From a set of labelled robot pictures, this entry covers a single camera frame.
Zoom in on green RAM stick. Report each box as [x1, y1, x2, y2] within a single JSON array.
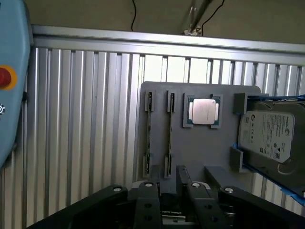
[[145, 92, 153, 177]]

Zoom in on black graphics card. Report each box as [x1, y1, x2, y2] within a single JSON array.
[[161, 166, 192, 224]]

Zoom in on grey parts rack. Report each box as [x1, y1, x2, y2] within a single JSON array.
[[137, 81, 263, 192]]

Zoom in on silver CPU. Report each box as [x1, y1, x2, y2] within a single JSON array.
[[186, 95, 220, 126]]

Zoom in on silver hard disk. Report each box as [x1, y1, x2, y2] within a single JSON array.
[[238, 100, 305, 189]]

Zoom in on blue-grey teach pendant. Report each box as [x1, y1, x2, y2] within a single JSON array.
[[0, 0, 34, 168]]

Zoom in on blue disk holder frame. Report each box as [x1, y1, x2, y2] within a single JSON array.
[[231, 94, 305, 203]]

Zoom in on thin black cable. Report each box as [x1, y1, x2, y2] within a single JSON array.
[[201, 0, 226, 36], [130, 0, 137, 31]]

